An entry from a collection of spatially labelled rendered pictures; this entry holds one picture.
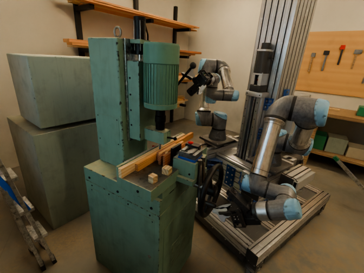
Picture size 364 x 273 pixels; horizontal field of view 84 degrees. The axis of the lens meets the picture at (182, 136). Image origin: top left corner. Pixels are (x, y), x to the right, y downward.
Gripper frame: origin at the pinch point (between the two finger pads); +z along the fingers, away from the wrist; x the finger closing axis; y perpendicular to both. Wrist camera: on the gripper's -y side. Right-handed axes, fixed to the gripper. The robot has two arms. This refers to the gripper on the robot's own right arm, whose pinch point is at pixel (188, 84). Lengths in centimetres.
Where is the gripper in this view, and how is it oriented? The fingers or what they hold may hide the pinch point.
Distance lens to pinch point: 112.2
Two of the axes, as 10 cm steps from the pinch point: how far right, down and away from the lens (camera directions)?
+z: -5.1, 2.8, -8.1
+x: 6.0, 7.9, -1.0
